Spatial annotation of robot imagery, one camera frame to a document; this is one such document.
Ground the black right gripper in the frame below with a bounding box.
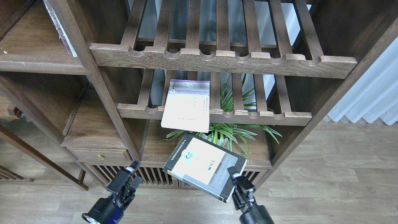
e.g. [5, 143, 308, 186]
[227, 167, 274, 224]

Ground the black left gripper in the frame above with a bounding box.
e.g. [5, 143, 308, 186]
[81, 161, 143, 224]

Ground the green black cover book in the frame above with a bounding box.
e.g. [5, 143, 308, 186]
[163, 133, 247, 203]

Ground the pale purple white book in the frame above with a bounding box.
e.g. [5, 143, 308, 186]
[161, 79, 210, 133]

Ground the white plant pot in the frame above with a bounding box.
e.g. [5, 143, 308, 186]
[201, 132, 228, 147]

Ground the green spider plant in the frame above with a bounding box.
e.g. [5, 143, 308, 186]
[163, 81, 282, 156]

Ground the dark wooden bookshelf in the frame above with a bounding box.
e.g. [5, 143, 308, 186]
[1, 0, 397, 188]

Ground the white curtain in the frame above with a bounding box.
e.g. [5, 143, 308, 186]
[327, 39, 398, 125]

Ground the white book spine upright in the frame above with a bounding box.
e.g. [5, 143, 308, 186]
[44, 0, 78, 57]

